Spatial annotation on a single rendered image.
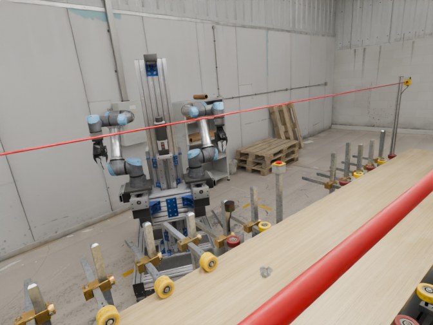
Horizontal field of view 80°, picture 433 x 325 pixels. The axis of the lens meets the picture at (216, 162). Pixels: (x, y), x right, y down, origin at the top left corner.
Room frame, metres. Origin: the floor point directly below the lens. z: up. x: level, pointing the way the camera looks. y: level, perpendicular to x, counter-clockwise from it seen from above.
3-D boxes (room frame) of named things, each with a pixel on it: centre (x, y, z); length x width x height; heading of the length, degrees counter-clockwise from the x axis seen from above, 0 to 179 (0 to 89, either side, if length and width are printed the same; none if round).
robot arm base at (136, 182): (2.05, 0.67, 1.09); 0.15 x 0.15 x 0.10
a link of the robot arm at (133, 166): (2.05, 0.68, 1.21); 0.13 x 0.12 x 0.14; 95
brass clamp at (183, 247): (1.30, 0.19, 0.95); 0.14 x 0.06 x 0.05; 126
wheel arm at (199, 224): (1.50, 0.05, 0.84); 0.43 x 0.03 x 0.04; 36
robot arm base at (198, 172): (2.15, 0.19, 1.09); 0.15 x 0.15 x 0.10
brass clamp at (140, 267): (1.15, 0.39, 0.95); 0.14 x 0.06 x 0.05; 126
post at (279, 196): (1.76, -0.44, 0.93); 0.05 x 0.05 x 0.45; 36
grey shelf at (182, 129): (4.50, 0.25, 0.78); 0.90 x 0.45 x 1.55; 132
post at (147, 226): (1.16, 0.38, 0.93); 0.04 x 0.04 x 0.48; 36
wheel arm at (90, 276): (1.02, 0.63, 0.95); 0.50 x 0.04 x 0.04; 36
